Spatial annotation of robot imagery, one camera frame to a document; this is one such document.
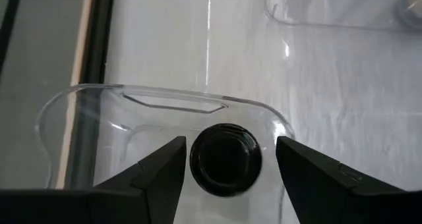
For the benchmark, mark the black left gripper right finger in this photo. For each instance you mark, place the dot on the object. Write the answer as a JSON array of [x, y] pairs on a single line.
[[329, 197]]

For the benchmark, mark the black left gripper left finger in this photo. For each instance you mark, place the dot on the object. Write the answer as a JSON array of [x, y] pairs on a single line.
[[115, 204]]

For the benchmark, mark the black-lid spice jar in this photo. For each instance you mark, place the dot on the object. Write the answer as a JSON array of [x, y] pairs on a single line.
[[225, 161]]

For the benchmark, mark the clear plastic bin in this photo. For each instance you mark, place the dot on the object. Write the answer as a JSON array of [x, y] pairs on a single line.
[[171, 102], [329, 6]]

